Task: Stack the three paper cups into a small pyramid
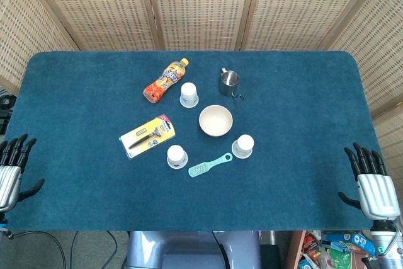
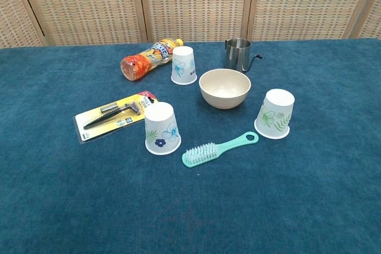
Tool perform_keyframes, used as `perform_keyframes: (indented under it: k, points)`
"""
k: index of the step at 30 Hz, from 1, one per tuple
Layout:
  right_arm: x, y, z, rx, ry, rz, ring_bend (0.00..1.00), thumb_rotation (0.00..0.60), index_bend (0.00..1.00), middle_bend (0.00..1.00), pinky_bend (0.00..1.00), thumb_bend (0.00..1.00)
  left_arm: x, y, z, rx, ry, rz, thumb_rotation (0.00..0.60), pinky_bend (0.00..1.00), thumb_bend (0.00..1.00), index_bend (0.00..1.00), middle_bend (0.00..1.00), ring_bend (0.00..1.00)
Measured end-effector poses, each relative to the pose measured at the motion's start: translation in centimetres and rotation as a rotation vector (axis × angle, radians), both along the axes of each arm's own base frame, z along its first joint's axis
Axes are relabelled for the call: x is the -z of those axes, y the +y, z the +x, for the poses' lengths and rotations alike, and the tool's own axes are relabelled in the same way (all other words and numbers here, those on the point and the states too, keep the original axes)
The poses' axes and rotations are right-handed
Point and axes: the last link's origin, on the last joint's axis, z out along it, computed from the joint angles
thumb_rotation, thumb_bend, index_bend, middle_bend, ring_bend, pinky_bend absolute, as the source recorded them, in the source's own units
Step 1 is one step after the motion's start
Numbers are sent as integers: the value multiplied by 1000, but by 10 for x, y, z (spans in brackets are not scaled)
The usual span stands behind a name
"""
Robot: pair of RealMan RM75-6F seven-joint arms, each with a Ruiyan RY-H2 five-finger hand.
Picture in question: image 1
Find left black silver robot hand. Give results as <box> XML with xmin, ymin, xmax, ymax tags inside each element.
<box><xmin>0</xmin><ymin>133</ymin><xmax>45</xmax><ymax>213</ymax></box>

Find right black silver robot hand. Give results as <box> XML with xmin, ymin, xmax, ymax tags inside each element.
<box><xmin>338</xmin><ymin>142</ymin><xmax>402</xmax><ymax>221</ymax></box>

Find white cup green flower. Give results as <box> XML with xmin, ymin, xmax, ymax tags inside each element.
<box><xmin>231</xmin><ymin>134</ymin><xmax>255</xmax><ymax>159</ymax></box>

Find white cup light blue flowers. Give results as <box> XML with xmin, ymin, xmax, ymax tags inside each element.
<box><xmin>179</xmin><ymin>82</ymin><xmax>200</xmax><ymax>108</ymax></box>

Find white cup dark blue flower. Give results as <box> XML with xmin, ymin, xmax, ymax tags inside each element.
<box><xmin>166</xmin><ymin>144</ymin><xmax>189</xmax><ymax>169</ymax></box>

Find woven folding screen panel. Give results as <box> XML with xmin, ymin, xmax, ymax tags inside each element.
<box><xmin>241</xmin><ymin>0</ymin><xmax>390</xmax><ymax>52</ymax></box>
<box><xmin>0</xmin><ymin>0</ymin><xmax>79</xmax><ymax>95</ymax></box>
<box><xmin>317</xmin><ymin>0</ymin><xmax>403</xmax><ymax>118</ymax></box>
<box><xmin>23</xmin><ymin>0</ymin><xmax>165</xmax><ymax>52</ymax></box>
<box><xmin>144</xmin><ymin>0</ymin><xmax>261</xmax><ymax>52</ymax></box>
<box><xmin>373</xmin><ymin>103</ymin><xmax>403</xmax><ymax>196</ymax></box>

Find black equipment on floor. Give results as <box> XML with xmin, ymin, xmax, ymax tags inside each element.
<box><xmin>0</xmin><ymin>92</ymin><xmax>17</xmax><ymax>135</ymax></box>

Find wooden shelf with clutter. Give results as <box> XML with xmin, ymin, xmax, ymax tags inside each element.
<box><xmin>285</xmin><ymin>230</ymin><xmax>378</xmax><ymax>269</ymax></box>

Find blue table cloth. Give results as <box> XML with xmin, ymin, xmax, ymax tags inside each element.
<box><xmin>5</xmin><ymin>50</ymin><xmax>383</xmax><ymax>232</ymax></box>

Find yellow razor blister pack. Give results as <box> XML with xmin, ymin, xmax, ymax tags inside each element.
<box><xmin>118</xmin><ymin>113</ymin><xmax>176</xmax><ymax>159</ymax></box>

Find beige bowl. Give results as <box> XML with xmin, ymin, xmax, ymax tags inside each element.
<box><xmin>198</xmin><ymin>105</ymin><xmax>234</xmax><ymax>137</ymax></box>

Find mint green brush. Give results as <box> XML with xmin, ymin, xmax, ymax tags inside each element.
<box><xmin>188</xmin><ymin>152</ymin><xmax>234</xmax><ymax>178</ymax></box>

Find steel gooseneck pitcher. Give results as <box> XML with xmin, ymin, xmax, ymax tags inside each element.
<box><xmin>219</xmin><ymin>67</ymin><xmax>245</xmax><ymax>101</ymax></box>

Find orange drink bottle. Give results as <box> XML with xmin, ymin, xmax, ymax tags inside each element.
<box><xmin>142</xmin><ymin>57</ymin><xmax>190</xmax><ymax>104</ymax></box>

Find grey robot torso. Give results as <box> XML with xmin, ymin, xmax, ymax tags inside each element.
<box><xmin>125</xmin><ymin>230</ymin><xmax>262</xmax><ymax>269</ymax></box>

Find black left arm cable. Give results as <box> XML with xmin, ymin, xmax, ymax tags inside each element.
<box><xmin>4</xmin><ymin>230</ymin><xmax>67</xmax><ymax>269</ymax></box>

